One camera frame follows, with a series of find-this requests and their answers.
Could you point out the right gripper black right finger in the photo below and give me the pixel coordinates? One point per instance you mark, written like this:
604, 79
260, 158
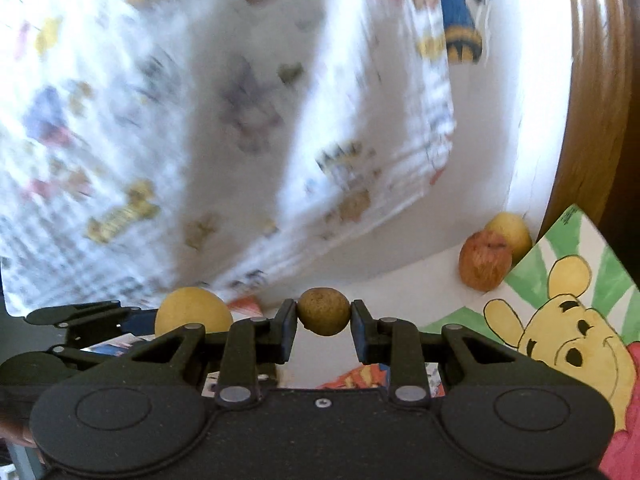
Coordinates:
396, 344

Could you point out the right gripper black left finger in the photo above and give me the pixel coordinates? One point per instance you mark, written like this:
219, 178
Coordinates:
250, 344

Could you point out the yellow lemon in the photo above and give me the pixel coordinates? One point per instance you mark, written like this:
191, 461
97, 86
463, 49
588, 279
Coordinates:
190, 305

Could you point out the small brown round fruit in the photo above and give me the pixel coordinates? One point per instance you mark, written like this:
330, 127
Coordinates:
323, 310

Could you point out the person's hand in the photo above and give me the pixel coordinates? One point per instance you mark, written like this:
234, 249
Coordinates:
13, 430

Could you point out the yellow apple behind red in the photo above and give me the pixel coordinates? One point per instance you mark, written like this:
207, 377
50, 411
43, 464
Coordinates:
514, 230

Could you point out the Winnie the Pooh drawing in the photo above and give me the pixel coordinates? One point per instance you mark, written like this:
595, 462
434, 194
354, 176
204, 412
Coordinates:
571, 304

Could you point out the white cartoon print cloth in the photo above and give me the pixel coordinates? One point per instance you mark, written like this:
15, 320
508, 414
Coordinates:
152, 144

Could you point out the brown wooden door frame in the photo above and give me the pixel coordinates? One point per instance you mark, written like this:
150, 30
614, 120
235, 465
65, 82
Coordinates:
599, 162

